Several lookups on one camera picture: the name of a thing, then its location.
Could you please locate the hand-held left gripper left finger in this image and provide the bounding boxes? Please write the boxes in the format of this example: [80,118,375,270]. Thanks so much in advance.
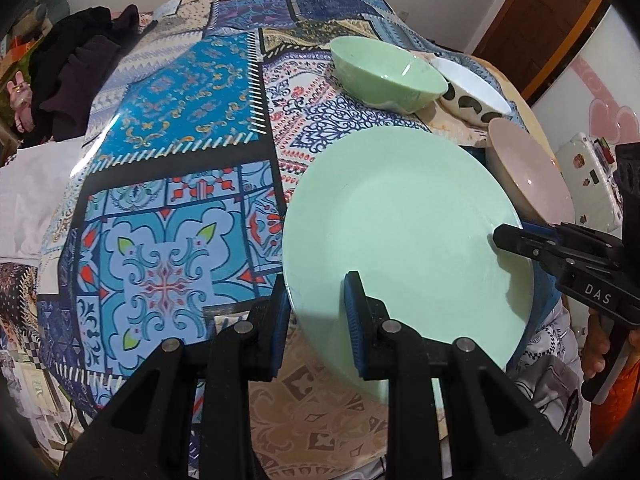
[60,272,293,480]

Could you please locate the white stickered box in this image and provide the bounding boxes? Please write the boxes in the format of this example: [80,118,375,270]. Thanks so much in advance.
[556,132,628,233]

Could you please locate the green plate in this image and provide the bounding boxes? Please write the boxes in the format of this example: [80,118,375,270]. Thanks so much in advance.
[281,126,536,408]

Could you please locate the dark patterned bedsheet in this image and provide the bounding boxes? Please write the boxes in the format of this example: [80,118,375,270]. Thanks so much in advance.
[0,260,76,411]

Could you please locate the white folded cloth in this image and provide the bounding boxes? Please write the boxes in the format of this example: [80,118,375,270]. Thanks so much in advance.
[0,132,98,266]

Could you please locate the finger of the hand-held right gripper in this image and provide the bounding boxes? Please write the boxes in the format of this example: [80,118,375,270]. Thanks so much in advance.
[492,223,576,281]
[522,221,621,251]

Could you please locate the pink rabbit toy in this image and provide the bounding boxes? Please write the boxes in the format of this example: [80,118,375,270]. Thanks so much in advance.
[7,70,33,126]

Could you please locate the patchwork patterned tablecloth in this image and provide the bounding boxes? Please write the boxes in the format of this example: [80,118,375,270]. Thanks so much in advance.
[37,0,566,480]

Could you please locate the person's orange clothing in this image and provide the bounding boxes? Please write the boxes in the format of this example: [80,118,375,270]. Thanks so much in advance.
[589,355,640,453]

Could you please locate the green bowl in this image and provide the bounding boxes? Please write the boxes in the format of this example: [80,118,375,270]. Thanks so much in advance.
[329,36,449,113]

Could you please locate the brown wooden door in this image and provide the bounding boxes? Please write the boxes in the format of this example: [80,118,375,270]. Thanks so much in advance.
[465,0,611,106]

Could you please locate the white bowl with black spots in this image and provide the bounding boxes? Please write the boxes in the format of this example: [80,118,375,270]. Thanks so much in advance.
[431,56,513,126]

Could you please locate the grey curved pillow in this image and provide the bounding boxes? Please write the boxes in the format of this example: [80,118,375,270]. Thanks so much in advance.
[30,0,71,26]

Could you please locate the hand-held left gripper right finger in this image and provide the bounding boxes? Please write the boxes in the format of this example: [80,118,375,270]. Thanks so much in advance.
[342,270,586,480]

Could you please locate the person's right hand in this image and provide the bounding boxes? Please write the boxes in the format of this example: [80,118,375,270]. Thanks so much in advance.
[580,307,613,396]

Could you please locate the pink bowl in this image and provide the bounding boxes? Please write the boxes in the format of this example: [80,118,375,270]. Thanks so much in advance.
[486,117,576,226]

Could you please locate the black clothes pile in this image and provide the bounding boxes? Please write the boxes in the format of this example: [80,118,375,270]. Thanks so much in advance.
[22,4,141,146]

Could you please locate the white heart-print wardrobe door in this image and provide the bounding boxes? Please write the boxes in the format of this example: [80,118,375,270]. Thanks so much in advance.
[530,5,640,161]

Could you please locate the pile of loose papers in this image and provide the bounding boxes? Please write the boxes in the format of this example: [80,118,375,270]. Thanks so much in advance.
[0,350,71,456]

